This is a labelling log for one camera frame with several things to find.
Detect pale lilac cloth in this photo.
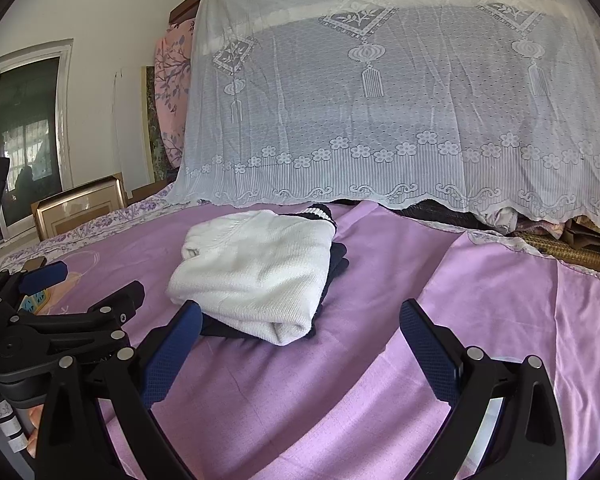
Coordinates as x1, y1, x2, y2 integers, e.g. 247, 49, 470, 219
482, 206, 520, 235

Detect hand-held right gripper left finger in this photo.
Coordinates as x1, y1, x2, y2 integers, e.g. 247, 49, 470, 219
32, 299, 204, 480

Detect golden picture frame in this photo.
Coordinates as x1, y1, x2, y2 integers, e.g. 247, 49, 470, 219
30, 172, 128, 242

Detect floral print bedsheet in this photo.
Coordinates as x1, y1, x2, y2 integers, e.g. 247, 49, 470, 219
0, 182, 178, 273

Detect brown cardboard sheets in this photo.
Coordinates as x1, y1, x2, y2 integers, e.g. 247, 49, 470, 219
562, 216, 600, 249

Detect pink patterned cloth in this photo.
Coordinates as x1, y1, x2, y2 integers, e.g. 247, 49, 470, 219
518, 219, 566, 241

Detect white lace cover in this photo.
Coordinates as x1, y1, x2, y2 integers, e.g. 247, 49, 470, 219
165, 0, 600, 233

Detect pink floral cloth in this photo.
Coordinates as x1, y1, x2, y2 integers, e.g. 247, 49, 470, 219
152, 17, 198, 171

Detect window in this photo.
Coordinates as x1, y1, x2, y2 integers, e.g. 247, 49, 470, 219
0, 37, 76, 241

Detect framed green painting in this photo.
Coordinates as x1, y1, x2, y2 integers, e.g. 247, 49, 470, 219
140, 65, 157, 183

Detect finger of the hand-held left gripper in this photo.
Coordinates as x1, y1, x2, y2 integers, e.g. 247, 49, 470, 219
0, 261, 70, 312
10, 280, 147, 361

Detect purple bedsheet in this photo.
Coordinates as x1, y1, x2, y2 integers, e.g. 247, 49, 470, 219
40, 200, 600, 480

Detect dark cloth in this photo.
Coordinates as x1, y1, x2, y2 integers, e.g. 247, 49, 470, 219
330, 199, 486, 227

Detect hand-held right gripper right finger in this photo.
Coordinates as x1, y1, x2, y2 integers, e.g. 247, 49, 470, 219
399, 299, 568, 480

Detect brown wooden board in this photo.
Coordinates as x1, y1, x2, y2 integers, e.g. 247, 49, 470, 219
168, 0, 205, 27

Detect white knit sweater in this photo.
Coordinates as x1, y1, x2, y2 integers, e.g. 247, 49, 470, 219
167, 202, 338, 347

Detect black glove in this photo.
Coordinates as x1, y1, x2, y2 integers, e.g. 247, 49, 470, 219
200, 242, 351, 341

